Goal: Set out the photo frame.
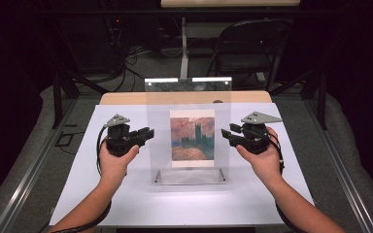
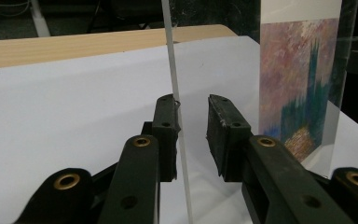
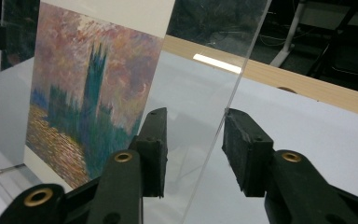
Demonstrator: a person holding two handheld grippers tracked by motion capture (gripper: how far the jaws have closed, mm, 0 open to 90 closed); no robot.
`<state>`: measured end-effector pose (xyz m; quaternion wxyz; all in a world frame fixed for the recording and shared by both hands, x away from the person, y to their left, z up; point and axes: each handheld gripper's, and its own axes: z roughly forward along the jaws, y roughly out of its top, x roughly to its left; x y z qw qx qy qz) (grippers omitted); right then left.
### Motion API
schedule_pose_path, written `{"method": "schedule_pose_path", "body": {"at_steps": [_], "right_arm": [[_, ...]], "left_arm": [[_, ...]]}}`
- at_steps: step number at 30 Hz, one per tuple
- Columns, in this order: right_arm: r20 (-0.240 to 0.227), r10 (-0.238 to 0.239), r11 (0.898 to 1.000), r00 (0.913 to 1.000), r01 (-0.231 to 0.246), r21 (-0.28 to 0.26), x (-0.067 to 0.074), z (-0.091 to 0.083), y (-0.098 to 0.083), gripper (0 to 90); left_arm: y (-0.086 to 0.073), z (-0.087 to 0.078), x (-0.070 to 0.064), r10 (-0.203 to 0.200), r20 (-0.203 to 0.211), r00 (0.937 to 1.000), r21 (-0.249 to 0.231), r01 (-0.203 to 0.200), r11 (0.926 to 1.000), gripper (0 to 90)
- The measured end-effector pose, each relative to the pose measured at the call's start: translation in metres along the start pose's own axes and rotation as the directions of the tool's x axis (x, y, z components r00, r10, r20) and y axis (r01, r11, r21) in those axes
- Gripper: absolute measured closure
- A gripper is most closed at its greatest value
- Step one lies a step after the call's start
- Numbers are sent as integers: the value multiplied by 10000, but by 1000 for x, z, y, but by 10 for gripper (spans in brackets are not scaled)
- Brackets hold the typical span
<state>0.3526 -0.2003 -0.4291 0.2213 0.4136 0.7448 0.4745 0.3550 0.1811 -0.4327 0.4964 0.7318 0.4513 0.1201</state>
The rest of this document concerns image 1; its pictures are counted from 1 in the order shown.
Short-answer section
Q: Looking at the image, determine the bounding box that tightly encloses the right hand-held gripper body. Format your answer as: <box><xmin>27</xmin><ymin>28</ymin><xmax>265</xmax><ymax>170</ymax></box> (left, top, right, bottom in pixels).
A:
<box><xmin>239</xmin><ymin>111</ymin><xmax>284</xmax><ymax>154</ymax></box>

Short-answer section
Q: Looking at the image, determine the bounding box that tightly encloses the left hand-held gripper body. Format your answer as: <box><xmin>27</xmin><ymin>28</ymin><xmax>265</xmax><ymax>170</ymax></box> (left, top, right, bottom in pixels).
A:
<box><xmin>103</xmin><ymin>114</ymin><xmax>140</xmax><ymax>158</ymax></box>

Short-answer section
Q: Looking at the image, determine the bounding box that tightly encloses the clear acrylic photo frame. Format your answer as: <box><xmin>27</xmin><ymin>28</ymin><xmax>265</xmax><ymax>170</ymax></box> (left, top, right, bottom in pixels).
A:
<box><xmin>144</xmin><ymin>77</ymin><xmax>232</xmax><ymax>186</ymax></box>

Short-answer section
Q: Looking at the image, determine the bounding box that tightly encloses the painting print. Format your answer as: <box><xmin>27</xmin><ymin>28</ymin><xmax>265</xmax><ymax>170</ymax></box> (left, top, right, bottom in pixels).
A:
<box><xmin>169</xmin><ymin>109</ymin><xmax>216</xmax><ymax>169</ymax></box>

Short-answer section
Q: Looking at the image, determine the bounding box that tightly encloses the person's left hand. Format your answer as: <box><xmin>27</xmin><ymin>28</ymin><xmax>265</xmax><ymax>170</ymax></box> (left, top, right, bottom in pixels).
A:
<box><xmin>98</xmin><ymin>142</ymin><xmax>140</xmax><ymax>183</ymax></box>

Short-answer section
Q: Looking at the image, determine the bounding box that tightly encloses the person's right hand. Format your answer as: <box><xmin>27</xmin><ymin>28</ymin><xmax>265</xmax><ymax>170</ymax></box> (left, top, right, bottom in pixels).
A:
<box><xmin>235</xmin><ymin>126</ymin><xmax>285</xmax><ymax>187</ymax></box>

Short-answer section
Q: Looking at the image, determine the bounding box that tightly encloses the wooden table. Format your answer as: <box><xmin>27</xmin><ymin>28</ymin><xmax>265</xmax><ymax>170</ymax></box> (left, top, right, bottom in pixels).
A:
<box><xmin>99</xmin><ymin>90</ymin><xmax>273</xmax><ymax>105</ymax></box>

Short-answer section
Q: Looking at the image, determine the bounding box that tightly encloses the black folding chair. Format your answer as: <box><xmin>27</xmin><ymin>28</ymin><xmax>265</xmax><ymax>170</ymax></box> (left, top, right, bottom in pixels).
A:
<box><xmin>207</xmin><ymin>18</ymin><xmax>292</xmax><ymax>91</ymax></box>

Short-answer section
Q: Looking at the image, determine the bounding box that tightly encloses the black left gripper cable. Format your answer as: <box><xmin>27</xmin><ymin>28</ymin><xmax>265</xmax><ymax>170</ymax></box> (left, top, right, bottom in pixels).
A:
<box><xmin>50</xmin><ymin>125</ymin><xmax>113</xmax><ymax>233</ymax></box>

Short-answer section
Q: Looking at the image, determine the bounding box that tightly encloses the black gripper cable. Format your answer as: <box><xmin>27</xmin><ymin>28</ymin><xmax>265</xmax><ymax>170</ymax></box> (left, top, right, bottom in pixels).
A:
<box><xmin>50</xmin><ymin>125</ymin><xmax>113</xmax><ymax>233</ymax></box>
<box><xmin>267</xmin><ymin>131</ymin><xmax>300</xmax><ymax>233</ymax></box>

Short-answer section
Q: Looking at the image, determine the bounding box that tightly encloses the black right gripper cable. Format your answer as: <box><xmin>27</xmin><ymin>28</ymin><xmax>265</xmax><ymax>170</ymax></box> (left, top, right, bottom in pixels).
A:
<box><xmin>267</xmin><ymin>131</ymin><xmax>300</xmax><ymax>233</ymax></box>

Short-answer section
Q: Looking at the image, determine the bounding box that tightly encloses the bundle of floor cables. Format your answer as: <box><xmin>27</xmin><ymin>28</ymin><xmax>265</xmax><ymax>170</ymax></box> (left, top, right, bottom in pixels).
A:
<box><xmin>108</xmin><ymin>18</ymin><xmax>152</xmax><ymax>92</ymax></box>

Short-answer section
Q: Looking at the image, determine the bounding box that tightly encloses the black metal frame stand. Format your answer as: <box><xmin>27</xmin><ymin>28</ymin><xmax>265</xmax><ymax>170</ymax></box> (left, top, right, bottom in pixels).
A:
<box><xmin>270</xmin><ymin>69</ymin><xmax>328</xmax><ymax>130</ymax></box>
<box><xmin>52</xmin><ymin>69</ymin><xmax>110</xmax><ymax>129</ymax></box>

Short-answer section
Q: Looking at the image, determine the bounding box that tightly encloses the grey metal stand post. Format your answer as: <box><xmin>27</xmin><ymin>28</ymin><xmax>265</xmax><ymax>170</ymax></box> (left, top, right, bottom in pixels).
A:
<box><xmin>179</xmin><ymin>17</ymin><xmax>190</xmax><ymax>82</ymax></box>

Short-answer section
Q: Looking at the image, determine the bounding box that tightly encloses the aluminium floor rail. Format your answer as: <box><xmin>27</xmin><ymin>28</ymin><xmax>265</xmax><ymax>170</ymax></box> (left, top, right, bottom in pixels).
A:
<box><xmin>0</xmin><ymin>96</ymin><xmax>79</xmax><ymax>233</ymax></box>
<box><xmin>304</xmin><ymin>96</ymin><xmax>373</xmax><ymax>233</ymax></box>

